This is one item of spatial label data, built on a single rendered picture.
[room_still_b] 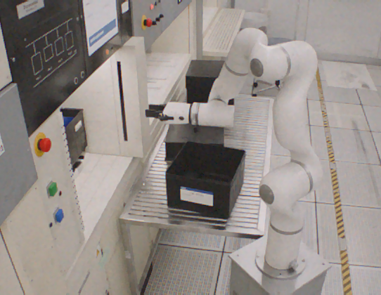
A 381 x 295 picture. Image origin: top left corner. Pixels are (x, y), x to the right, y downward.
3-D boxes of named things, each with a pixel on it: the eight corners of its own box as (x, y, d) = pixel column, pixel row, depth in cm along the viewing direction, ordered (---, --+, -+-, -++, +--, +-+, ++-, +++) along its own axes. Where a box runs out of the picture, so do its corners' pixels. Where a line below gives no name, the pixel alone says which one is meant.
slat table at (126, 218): (249, 341, 211) (263, 234, 169) (136, 324, 219) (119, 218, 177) (265, 192, 317) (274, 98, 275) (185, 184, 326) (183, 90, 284)
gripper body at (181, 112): (191, 128, 160) (162, 126, 162) (196, 116, 168) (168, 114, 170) (191, 110, 156) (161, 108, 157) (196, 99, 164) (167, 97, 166)
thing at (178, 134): (223, 161, 213) (224, 139, 205) (164, 160, 214) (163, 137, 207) (224, 132, 237) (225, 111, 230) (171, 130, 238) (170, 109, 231)
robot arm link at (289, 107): (270, 197, 141) (303, 180, 149) (296, 209, 132) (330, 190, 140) (256, 45, 122) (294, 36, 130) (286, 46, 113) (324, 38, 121)
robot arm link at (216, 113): (201, 96, 162) (197, 114, 156) (236, 99, 160) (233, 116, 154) (202, 112, 168) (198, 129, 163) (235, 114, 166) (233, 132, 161)
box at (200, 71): (234, 118, 252) (235, 78, 238) (185, 115, 254) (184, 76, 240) (235, 97, 275) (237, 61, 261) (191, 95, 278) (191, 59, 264)
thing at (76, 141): (68, 181, 175) (55, 113, 158) (27, 175, 178) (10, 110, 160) (90, 150, 195) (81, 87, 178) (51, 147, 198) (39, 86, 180)
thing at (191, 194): (165, 206, 184) (163, 173, 174) (187, 171, 206) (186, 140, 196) (228, 219, 177) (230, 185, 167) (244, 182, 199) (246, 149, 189)
